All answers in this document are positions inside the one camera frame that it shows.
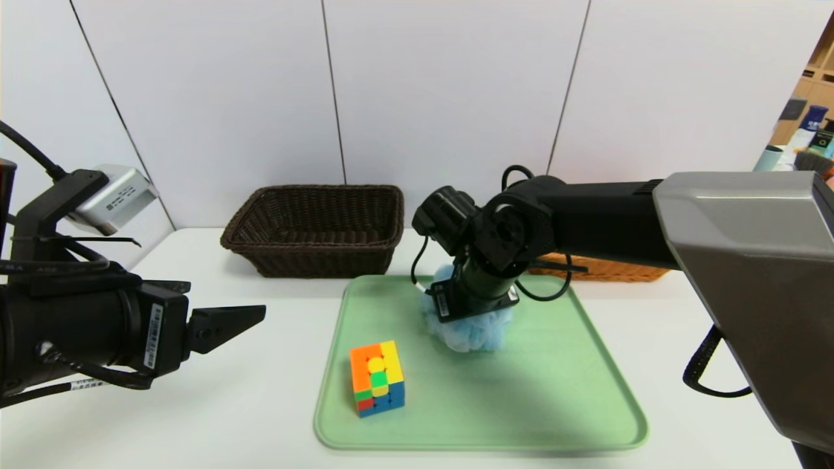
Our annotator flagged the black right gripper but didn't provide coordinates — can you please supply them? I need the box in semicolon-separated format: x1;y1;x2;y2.
425;253;520;324

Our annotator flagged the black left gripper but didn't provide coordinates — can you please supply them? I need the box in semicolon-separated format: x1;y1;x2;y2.
0;280;266;399

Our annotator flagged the blue mesh bath loofah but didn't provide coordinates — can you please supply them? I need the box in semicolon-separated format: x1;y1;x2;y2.
420;264;515;353

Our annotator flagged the colourful puzzle cube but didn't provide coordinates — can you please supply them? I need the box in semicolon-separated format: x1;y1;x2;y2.
349;339;405;418

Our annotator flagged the dark brown wicker basket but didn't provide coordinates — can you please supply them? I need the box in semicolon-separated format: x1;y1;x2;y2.
220;185;405;279

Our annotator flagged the orange wicker basket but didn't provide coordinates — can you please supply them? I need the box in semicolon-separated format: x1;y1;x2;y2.
528;253;672;283

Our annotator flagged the green plastic tray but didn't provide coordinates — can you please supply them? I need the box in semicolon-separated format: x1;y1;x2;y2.
314;274;649;451

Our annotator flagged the teal cup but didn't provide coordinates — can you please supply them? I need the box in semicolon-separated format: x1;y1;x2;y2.
756;145;784;173

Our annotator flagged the black brush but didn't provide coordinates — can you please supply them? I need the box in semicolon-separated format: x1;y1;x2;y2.
795;151;834;175

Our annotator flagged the blue capped bottle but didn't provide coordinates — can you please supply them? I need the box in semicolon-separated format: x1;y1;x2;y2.
801;104;828;134

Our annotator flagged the wooden shelf unit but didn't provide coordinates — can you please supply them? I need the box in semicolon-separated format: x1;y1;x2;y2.
769;7;834;147

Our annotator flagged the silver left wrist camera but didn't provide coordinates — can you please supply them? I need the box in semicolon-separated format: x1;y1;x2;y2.
65;164;159;236

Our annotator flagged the black coiled right arm cable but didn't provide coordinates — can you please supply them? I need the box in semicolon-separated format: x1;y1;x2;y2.
683;324;754;399

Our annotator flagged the black left camera cable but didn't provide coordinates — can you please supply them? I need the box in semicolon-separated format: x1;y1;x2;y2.
0;121;67;182

